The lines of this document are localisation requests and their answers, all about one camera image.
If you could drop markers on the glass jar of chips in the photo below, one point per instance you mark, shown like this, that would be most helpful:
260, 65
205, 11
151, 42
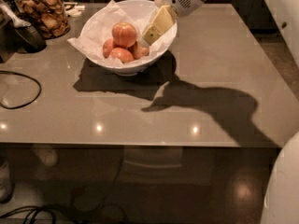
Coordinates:
50, 16

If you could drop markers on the white paper bowl liner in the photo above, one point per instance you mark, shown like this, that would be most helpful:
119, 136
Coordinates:
99, 28

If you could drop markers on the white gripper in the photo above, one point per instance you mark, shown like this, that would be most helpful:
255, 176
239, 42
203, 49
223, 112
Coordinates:
167, 14

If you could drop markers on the small white packets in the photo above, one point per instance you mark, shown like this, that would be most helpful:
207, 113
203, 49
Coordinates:
74, 10

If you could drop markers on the black coffee machine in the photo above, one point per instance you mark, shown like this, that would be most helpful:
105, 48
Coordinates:
17, 32

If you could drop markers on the red apple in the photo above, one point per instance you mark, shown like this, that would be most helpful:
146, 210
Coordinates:
124, 34
124, 55
138, 51
108, 46

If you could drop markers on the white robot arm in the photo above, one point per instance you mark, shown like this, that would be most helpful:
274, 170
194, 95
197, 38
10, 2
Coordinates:
281, 200

